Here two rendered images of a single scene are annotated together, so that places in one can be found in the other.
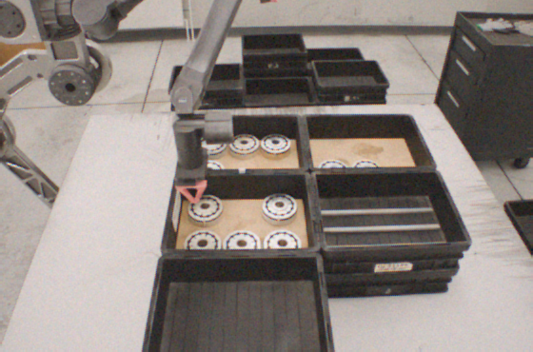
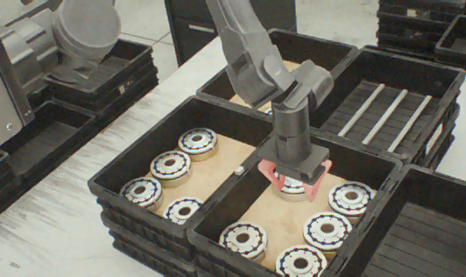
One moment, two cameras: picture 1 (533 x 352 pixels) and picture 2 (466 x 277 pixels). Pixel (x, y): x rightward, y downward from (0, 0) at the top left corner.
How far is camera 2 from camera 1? 0.82 m
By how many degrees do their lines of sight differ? 36
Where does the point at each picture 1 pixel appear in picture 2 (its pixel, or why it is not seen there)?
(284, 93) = (33, 138)
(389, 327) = not seen: outside the picture
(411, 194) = (353, 87)
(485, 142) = not seen: hidden behind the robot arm
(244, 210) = (267, 212)
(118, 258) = not seen: outside the picture
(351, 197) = (321, 125)
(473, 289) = (462, 122)
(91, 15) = (105, 28)
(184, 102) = (280, 73)
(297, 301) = (426, 223)
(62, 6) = (37, 42)
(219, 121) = (311, 74)
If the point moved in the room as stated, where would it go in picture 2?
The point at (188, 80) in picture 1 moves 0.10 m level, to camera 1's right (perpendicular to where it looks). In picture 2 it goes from (260, 47) to (296, 18)
